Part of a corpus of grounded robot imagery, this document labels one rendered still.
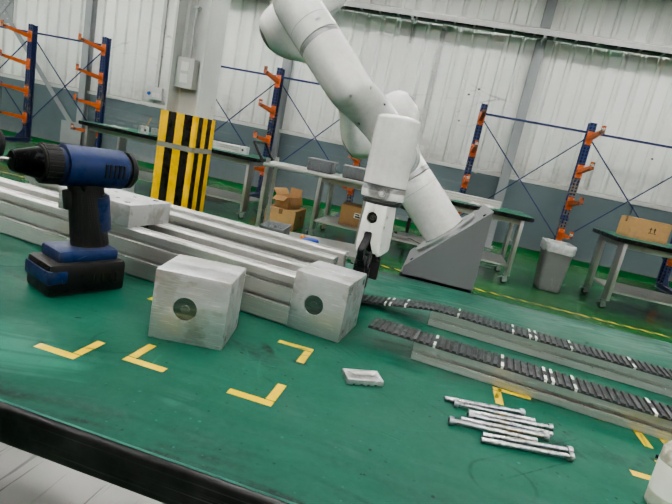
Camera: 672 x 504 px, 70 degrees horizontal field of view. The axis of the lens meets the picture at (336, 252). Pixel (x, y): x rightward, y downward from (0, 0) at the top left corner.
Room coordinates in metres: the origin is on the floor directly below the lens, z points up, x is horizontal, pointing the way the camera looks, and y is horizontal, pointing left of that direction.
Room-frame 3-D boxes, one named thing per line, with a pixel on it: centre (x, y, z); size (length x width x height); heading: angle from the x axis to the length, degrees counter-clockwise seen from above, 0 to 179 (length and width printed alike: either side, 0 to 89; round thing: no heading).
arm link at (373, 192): (0.94, -0.07, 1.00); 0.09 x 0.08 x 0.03; 163
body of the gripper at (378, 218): (0.94, -0.07, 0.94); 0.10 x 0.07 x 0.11; 163
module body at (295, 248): (1.07, 0.37, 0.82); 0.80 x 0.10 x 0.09; 73
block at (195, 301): (0.65, 0.17, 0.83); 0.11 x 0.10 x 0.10; 1
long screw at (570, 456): (0.50, -0.26, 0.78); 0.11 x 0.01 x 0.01; 90
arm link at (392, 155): (0.95, -0.07, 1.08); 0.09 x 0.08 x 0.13; 161
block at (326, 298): (0.77, -0.01, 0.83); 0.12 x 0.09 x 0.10; 163
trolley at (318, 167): (4.08, 0.30, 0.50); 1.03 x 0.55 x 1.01; 91
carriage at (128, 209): (0.89, 0.42, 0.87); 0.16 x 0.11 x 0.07; 73
